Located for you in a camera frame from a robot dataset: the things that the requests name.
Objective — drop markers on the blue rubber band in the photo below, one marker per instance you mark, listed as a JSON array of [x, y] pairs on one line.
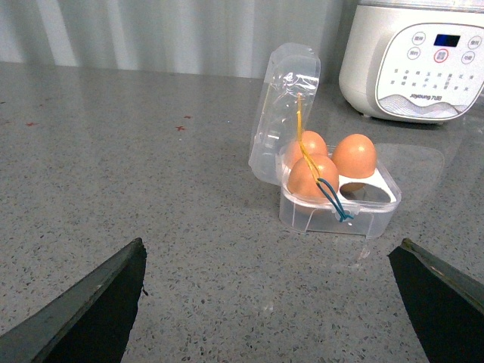
[[328, 191]]

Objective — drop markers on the yellow rubber band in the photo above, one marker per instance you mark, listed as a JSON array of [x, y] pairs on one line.
[[299, 129]]

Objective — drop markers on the brown egg back left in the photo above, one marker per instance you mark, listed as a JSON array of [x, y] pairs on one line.
[[314, 144]]

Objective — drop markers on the brown egg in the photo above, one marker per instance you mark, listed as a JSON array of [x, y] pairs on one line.
[[302, 184], [355, 156], [314, 144]]

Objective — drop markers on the brown egg front left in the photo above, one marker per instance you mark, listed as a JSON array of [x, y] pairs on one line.
[[302, 184]]

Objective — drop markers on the clear plastic egg box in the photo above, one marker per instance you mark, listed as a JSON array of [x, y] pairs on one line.
[[343, 189]]

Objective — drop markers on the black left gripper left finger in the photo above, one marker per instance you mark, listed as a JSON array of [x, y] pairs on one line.
[[91, 321]]

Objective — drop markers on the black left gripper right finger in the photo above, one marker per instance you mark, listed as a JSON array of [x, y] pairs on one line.
[[444, 305]]

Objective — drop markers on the brown egg back right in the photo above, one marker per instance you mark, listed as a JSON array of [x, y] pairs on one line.
[[355, 156]]

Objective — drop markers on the white Joyoung blender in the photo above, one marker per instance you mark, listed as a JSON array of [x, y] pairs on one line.
[[414, 61]]

